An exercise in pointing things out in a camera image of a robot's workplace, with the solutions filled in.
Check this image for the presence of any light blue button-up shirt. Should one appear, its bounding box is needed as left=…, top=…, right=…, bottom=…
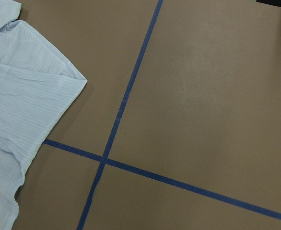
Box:
left=0, top=0, right=87, bottom=230

